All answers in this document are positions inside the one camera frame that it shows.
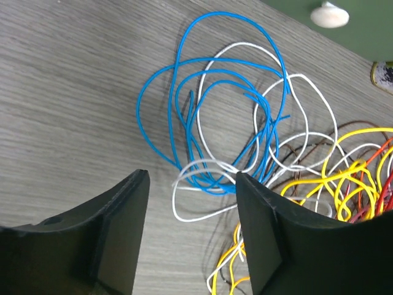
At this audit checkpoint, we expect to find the white cable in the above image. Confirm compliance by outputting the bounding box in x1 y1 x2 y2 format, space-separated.
171 42 383 294

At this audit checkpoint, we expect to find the red cable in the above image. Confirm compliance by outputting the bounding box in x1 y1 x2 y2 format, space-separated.
345 143 393 224

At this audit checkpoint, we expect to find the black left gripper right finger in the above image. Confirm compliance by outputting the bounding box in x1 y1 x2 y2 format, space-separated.
236 173 392 294

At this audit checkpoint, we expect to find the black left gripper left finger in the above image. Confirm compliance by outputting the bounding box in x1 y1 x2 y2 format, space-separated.
1 170 150 294

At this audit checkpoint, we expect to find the dark brown cable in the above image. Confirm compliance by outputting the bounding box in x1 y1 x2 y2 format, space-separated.
263 120 381 197

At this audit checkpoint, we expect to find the yellow metal tin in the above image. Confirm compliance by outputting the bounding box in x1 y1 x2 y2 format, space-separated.
370 61 393 94

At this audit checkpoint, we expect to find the yellow cable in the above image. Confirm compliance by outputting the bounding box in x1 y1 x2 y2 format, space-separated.
211 127 393 295

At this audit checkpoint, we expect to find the blue cable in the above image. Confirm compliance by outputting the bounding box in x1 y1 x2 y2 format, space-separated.
136 11 291 196

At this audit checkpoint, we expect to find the green plastic tray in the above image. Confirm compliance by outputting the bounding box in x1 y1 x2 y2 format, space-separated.
264 0 392 61

